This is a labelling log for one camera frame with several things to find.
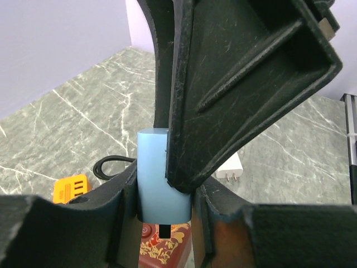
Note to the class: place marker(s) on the white charger plug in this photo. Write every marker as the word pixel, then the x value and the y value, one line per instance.
pixel 231 169

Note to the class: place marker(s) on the aluminium frame rail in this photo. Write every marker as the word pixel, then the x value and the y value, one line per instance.
pixel 350 112

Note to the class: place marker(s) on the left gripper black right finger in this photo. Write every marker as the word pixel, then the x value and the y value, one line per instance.
pixel 228 231

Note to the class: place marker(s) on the red cube socket adapter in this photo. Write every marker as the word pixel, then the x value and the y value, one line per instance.
pixel 172 252

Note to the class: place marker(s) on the light blue charger plug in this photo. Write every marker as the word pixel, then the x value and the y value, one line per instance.
pixel 160 203

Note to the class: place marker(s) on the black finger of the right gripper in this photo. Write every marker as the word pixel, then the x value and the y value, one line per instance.
pixel 160 18
pixel 238 67

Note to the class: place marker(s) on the orange power strip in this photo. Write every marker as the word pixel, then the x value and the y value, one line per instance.
pixel 66 189

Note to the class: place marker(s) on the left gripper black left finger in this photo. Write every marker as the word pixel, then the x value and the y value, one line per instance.
pixel 96 229

